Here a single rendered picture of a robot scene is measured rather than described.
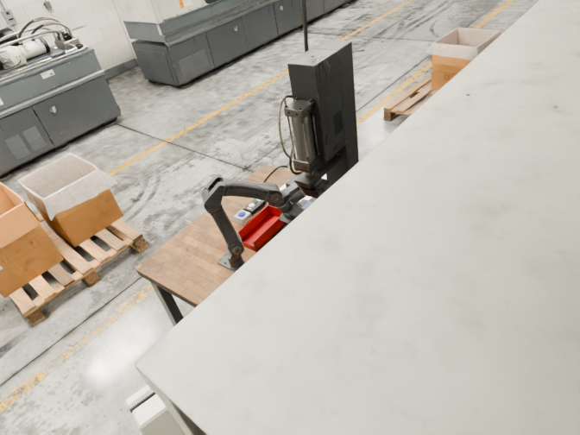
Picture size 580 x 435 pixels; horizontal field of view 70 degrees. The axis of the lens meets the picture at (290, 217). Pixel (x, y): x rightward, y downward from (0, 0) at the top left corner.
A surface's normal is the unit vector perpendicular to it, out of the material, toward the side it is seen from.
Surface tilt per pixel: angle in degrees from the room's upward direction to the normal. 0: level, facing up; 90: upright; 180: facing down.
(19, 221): 87
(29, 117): 90
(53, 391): 0
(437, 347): 0
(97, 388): 0
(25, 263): 91
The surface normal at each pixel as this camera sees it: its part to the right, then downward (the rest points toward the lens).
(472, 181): -0.15, -0.77
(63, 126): 0.76, 0.31
